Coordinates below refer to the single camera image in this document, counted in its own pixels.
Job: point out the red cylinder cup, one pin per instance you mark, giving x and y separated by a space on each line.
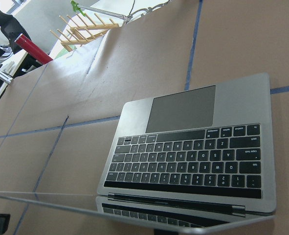
32 49

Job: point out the grey laptop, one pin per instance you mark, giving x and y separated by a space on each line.
196 162

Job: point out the wooden dish rack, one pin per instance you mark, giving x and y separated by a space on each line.
82 29

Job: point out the metal rod green tip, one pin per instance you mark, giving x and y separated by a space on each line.
77 7

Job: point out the black office chair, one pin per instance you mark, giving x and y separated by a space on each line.
11 29

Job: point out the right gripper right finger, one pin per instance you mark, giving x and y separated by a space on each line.
164 232

